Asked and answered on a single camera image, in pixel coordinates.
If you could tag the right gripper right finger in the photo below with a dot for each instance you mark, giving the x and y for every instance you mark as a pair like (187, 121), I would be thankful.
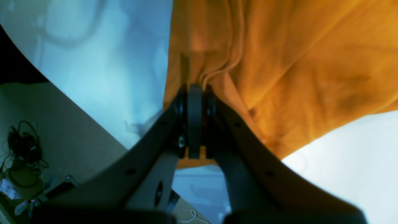
(261, 189)

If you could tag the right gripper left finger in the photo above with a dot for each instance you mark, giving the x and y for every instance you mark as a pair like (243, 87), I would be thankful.
(136, 188)

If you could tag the orange t-shirt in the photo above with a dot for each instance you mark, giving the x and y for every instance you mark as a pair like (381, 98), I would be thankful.
(294, 70)

